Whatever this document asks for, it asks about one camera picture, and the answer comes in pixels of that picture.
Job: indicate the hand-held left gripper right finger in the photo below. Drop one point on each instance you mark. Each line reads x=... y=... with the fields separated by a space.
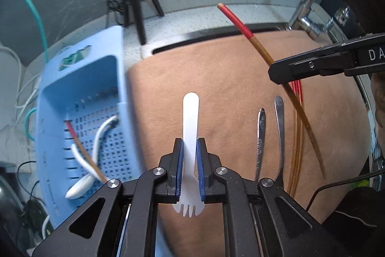
x=201 y=166

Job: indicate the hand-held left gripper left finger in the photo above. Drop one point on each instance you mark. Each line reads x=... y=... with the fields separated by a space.
x=179 y=166

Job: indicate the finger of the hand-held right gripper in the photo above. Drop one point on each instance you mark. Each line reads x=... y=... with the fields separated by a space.
x=300 y=68

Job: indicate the white plastic spork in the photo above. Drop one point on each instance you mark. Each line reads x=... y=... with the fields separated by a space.
x=191 y=112

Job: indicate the white ceramic spoon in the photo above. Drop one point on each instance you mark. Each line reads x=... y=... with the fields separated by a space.
x=79 y=189

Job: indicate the blue plastic basket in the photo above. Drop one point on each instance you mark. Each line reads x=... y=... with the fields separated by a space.
x=90 y=43

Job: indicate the chrome faucet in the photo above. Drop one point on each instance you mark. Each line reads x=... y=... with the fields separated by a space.
x=309 y=25

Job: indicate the tan towel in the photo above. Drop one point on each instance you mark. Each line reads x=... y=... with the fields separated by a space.
x=228 y=79

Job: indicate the white plastic spoon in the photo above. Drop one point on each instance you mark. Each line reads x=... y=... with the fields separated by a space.
x=82 y=162

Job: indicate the glass pot lid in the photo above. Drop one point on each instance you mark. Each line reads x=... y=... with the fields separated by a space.
x=9 y=199

